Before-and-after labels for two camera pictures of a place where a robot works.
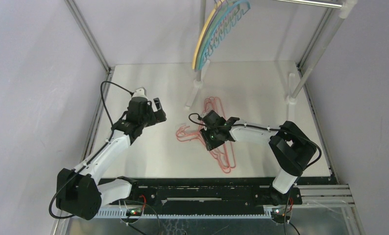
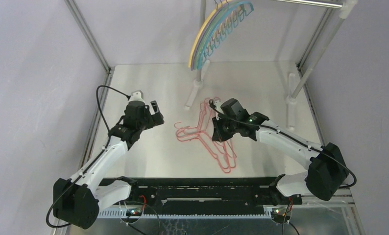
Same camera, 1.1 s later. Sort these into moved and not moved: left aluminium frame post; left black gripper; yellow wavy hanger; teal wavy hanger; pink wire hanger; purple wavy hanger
Moved: yellow wavy hanger; purple wavy hanger
Not moved: pink wire hanger; left aluminium frame post; teal wavy hanger; left black gripper
